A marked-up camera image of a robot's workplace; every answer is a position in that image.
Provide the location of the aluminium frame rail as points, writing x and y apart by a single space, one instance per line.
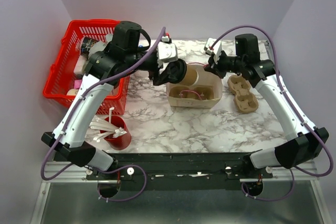
76 174

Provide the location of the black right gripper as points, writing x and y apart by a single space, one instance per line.
214 68

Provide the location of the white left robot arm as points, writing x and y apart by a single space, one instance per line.
109 61

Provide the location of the pink and beige paper bag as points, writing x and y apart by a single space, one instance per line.
206 79

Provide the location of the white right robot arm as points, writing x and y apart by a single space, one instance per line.
304 139

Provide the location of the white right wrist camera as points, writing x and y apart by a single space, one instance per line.
213 48

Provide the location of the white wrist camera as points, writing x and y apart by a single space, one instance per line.
166 51
213 48

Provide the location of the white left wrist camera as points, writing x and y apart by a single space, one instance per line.
166 51

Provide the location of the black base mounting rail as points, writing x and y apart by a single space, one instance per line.
181 171

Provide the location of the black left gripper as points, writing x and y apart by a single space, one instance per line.
155 75

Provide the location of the red cylindrical straw holder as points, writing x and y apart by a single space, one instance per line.
122 141

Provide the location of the black plastic cup lid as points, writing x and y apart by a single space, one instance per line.
181 70

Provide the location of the brown cardboard cup carrier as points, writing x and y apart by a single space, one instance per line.
244 100
196 93

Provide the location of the dark printed can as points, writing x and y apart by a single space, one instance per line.
85 45

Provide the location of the brown paper coffee cup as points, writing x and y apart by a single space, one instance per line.
191 76

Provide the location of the pink small packet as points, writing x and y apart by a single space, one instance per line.
77 84

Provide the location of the red plastic shopping basket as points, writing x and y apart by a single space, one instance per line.
61 75

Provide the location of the grey cloth pouch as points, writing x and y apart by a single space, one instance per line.
100 45

